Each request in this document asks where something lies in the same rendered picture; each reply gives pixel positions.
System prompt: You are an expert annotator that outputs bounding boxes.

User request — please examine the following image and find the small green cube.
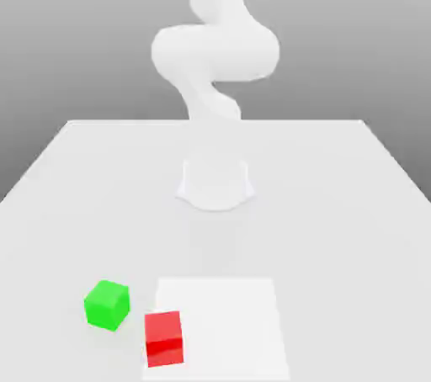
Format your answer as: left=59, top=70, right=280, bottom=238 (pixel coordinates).
left=82, top=279, right=131, bottom=333

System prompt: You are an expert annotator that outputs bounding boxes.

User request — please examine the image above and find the small red cube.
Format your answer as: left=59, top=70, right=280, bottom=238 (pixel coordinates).
left=143, top=310, right=185, bottom=369

